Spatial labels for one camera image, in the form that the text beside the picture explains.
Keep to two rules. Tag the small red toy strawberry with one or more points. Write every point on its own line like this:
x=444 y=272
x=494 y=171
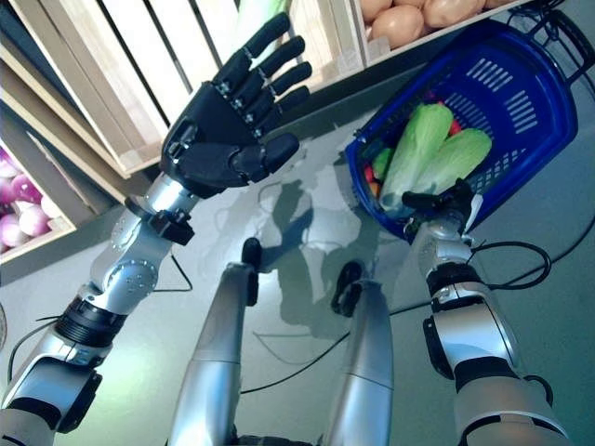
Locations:
x=370 y=174

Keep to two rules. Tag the wooden display stand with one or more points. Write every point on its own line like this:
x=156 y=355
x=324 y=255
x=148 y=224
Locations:
x=70 y=139
x=88 y=195

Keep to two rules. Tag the blue plastic shopping basket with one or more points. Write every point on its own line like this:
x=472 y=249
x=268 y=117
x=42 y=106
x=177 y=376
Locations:
x=544 y=69

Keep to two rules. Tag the orange toy fruit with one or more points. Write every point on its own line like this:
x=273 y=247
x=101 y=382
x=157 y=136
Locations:
x=374 y=188

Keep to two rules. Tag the woven wicker basket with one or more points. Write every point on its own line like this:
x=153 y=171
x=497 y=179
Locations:
x=2 y=325

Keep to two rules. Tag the silver left robot leg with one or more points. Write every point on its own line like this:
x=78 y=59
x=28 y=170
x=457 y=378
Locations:
x=209 y=371

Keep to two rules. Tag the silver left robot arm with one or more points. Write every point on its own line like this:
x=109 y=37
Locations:
x=135 y=274

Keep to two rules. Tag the round green toy lettuce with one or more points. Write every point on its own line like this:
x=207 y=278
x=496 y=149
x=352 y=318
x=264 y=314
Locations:
x=383 y=162

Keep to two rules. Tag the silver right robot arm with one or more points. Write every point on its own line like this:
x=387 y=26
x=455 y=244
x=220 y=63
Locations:
x=469 y=334

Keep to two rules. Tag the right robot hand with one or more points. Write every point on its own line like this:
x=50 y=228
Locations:
x=455 y=200

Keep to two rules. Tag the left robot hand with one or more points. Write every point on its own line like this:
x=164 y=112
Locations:
x=214 y=135

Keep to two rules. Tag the purple white turnip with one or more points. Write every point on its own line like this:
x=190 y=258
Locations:
x=48 y=205
x=32 y=221
x=10 y=232
x=26 y=189
x=3 y=162

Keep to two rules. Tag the black robot waist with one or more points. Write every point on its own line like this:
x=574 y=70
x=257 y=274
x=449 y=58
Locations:
x=279 y=439

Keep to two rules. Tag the small red toy carrot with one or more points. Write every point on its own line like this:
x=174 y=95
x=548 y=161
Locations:
x=455 y=126

